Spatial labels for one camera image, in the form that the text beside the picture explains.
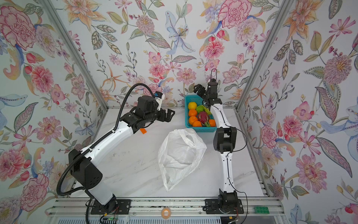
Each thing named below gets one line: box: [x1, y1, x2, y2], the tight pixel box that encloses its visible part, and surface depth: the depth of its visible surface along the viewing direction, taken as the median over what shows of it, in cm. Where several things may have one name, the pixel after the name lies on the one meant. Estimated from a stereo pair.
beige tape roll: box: [160, 207, 172, 219], surface depth 74 cm
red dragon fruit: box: [198, 111, 208, 125], surface depth 106 cm
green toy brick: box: [253, 206, 270, 215], surface depth 73 cm
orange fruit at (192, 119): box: [188, 115, 199, 126], surface depth 109 cm
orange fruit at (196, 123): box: [192, 120, 202, 127], surface depth 105 cm
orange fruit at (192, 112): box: [188, 108, 198, 117], surface depth 116 cm
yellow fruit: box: [187, 101, 198, 110], surface depth 117 cm
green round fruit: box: [196, 104, 205, 113], surface depth 116 cm
